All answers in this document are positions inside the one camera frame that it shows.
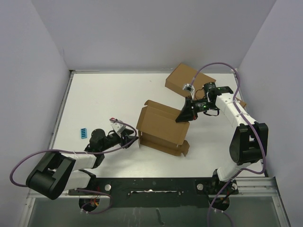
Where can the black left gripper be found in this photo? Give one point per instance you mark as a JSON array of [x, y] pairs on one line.
[[124, 141]]

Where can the aluminium table frame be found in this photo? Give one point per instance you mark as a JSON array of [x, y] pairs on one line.
[[93, 98]]

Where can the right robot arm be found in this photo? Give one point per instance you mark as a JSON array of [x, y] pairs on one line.
[[249, 142]]

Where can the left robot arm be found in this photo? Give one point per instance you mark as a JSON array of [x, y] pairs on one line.
[[57, 171]]

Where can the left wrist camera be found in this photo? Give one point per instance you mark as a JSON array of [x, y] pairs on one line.
[[117, 125]]

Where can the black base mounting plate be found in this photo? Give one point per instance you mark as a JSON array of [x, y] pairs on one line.
[[159, 192]]

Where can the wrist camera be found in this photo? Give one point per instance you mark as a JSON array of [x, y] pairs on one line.
[[117, 125], [189, 88]]

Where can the small closed cardboard box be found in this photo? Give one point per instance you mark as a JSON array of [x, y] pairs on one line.
[[242, 103]]

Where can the large closed cardboard box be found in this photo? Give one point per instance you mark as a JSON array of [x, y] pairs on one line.
[[182, 75]]

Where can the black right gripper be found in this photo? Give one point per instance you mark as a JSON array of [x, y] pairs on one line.
[[186, 114]]

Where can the small blue block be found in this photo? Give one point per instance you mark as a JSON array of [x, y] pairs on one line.
[[83, 133]]

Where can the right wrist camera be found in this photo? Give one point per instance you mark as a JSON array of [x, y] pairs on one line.
[[189, 88]]

